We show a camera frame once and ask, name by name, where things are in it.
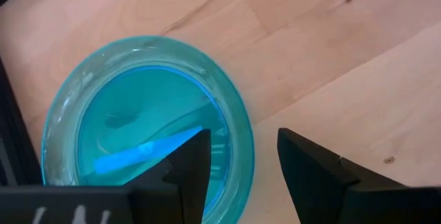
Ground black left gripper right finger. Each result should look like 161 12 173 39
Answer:
277 128 441 224

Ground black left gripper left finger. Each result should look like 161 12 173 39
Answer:
125 129 212 224

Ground translucent blue plate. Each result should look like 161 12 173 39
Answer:
41 34 256 224

